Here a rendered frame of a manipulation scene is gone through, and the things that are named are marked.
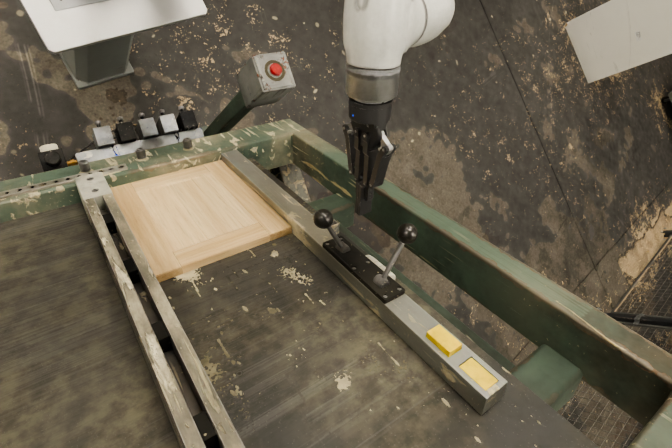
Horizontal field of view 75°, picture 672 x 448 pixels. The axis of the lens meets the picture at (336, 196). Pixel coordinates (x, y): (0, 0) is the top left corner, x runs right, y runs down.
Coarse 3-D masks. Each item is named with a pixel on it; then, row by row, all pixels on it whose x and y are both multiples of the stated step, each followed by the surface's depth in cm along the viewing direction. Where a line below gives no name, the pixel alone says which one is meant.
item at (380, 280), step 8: (408, 224) 77; (400, 232) 77; (408, 232) 76; (416, 232) 77; (400, 240) 78; (408, 240) 77; (400, 248) 78; (392, 256) 79; (392, 264) 79; (384, 272) 80; (376, 280) 80; (384, 280) 79
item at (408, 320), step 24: (240, 168) 119; (264, 192) 109; (288, 216) 100; (312, 216) 100; (312, 240) 93; (336, 264) 87; (360, 288) 82; (384, 312) 78; (408, 312) 75; (408, 336) 73; (432, 360) 70; (456, 360) 67; (480, 360) 67; (456, 384) 66; (504, 384) 64; (480, 408) 63
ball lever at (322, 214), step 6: (318, 210) 81; (324, 210) 80; (318, 216) 80; (324, 216) 80; (330, 216) 80; (318, 222) 80; (324, 222) 80; (330, 222) 80; (324, 228) 81; (330, 228) 83; (336, 234) 85; (336, 240) 86; (336, 246) 88; (342, 246) 87; (348, 246) 88; (342, 252) 87
